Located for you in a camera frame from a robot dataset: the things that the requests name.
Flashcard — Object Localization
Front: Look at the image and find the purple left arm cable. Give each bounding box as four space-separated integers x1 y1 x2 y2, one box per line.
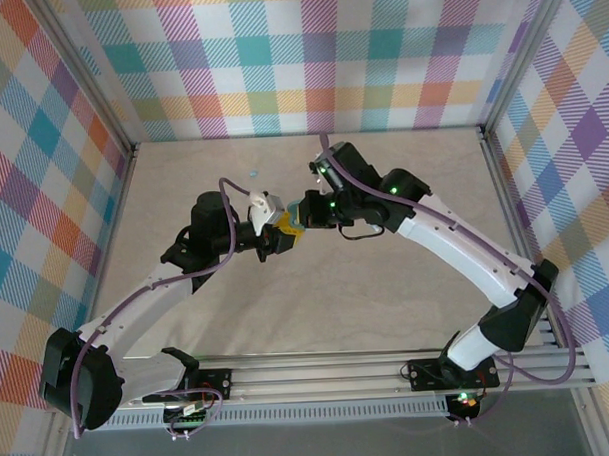
62 177 266 443

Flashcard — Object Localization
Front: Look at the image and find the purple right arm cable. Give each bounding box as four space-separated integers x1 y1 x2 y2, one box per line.
318 123 578 431

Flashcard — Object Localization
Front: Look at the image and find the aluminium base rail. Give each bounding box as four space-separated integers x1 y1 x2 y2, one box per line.
43 343 597 413

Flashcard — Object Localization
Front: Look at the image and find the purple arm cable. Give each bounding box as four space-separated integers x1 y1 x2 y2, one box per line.
62 177 266 443
318 123 578 431

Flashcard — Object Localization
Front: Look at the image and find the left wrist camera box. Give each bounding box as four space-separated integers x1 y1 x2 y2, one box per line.
246 189 287 237

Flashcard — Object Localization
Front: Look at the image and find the controller circuit board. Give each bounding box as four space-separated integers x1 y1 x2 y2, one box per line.
445 390 485 420
162 399 216 434

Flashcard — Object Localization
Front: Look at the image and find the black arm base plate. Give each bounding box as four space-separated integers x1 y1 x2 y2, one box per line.
406 354 501 391
188 368 234 403

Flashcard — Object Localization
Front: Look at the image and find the aluminium frame post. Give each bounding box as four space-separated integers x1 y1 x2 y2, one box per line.
475 0 577 138
34 0 137 166

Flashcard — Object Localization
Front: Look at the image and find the aluminium side rail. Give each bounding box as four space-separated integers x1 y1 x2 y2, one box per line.
480 126 560 352
65 143 147 347

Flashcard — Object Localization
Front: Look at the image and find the grey slotted cable duct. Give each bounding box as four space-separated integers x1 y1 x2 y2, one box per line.
100 396 452 432

